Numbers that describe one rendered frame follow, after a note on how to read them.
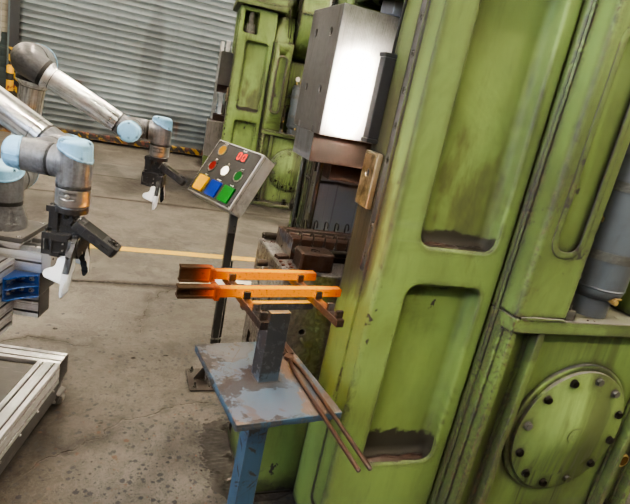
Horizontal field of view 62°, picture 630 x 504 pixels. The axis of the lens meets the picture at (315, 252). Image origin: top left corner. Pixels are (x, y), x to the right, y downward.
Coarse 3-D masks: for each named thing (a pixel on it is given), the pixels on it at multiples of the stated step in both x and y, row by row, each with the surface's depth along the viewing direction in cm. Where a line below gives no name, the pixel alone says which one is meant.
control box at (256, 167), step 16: (224, 144) 241; (208, 160) 243; (224, 160) 236; (240, 160) 230; (256, 160) 224; (208, 176) 238; (224, 176) 231; (256, 176) 224; (192, 192) 242; (240, 192) 221; (256, 192) 227; (224, 208) 225; (240, 208) 224
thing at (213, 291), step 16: (192, 288) 128; (208, 288) 130; (224, 288) 133; (240, 288) 135; (256, 288) 137; (272, 288) 139; (288, 288) 142; (304, 288) 144; (320, 288) 147; (336, 288) 149
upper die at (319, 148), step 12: (300, 132) 188; (312, 132) 176; (300, 144) 187; (312, 144) 176; (324, 144) 177; (336, 144) 179; (348, 144) 180; (360, 144) 181; (312, 156) 177; (324, 156) 179; (336, 156) 180; (348, 156) 182; (360, 156) 183; (360, 168) 184
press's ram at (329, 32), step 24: (312, 24) 186; (336, 24) 164; (360, 24) 163; (384, 24) 165; (312, 48) 184; (336, 48) 163; (360, 48) 165; (384, 48) 168; (312, 72) 182; (336, 72) 165; (360, 72) 168; (312, 96) 179; (336, 96) 168; (360, 96) 170; (312, 120) 177; (336, 120) 171; (360, 120) 173
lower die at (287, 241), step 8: (280, 232) 200; (296, 232) 191; (328, 232) 204; (336, 232) 207; (280, 240) 200; (288, 240) 190; (296, 240) 186; (304, 240) 187; (320, 240) 190; (328, 240) 192; (344, 240) 197; (288, 248) 190; (328, 248) 191; (336, 248) 192; (344, 248) 193
